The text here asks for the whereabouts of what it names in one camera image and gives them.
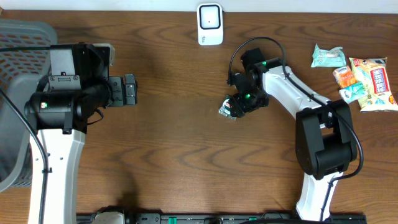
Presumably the round black red tin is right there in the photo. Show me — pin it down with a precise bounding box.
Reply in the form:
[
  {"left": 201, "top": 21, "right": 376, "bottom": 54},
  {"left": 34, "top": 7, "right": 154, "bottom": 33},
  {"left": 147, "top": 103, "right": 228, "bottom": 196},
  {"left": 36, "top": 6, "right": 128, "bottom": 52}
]
[{"left": 218, "top": 95, "right": 236, "bottom": 121}]

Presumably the green tissue pack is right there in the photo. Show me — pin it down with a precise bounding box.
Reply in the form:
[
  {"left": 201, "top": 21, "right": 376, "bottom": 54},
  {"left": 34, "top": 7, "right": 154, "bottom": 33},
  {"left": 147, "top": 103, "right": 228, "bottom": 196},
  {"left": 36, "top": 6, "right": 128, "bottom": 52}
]
[{"left": 311, "top": 44, "right": 346, "bottom": 68}]

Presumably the small orange box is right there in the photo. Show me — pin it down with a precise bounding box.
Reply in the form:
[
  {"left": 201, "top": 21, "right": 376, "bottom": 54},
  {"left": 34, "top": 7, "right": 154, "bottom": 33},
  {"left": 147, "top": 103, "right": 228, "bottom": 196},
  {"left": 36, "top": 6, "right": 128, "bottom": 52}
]
[{"left": 333, "top": 66, "right": 358, "bottom": 88}]

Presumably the small green tissue packet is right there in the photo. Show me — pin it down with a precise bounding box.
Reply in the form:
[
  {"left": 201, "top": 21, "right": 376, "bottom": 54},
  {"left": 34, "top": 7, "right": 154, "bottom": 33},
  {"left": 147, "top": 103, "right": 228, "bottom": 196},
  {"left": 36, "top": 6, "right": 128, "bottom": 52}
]
[{"left": 339, "top": 82, "right": 368, "bottom": 104}]

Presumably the yellow wet wipes pack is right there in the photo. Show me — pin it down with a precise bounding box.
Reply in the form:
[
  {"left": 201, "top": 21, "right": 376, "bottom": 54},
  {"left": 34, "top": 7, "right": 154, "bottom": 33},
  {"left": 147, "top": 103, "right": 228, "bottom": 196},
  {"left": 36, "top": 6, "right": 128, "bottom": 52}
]
[{"left": 349, "top": 57, "right": 397, "bottom": 113}]

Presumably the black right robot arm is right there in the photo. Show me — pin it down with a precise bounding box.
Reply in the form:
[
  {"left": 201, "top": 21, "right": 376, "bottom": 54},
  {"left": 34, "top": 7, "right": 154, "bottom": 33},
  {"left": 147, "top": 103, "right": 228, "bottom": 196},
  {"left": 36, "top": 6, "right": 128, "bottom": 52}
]
[{"left": 227, "top": 57, "right": 357, "bottom": 221}]

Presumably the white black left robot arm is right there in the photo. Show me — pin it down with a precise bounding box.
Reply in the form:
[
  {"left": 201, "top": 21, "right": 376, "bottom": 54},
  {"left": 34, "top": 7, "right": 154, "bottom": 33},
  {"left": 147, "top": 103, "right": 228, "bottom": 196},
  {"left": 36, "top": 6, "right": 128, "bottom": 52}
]
[{"left": 25, "top": 73, "right": 137, "bottom": 223}]

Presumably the white barcode scanner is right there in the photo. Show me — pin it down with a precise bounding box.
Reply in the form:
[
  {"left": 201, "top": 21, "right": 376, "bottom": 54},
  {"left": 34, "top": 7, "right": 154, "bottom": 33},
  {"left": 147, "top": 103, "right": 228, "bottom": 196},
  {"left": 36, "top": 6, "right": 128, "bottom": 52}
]
[{"left": 197, "top": 3, "right": 224, "bottom": 45}]

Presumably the grey plastic mesh basket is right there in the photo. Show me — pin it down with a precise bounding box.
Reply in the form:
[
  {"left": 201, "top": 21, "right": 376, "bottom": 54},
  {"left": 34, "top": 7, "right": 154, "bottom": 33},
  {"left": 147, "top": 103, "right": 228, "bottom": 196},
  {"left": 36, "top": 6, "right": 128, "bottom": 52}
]
[{"left": 1, "top": 19, "right": 57, "bottom": 192}]

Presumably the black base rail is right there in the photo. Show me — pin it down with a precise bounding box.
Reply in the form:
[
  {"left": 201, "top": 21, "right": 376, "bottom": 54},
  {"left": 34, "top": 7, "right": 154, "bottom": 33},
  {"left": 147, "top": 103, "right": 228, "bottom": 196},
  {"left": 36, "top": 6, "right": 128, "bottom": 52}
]
[{"left": 76, "top": 212, "right": 368, "bottom": 224}]

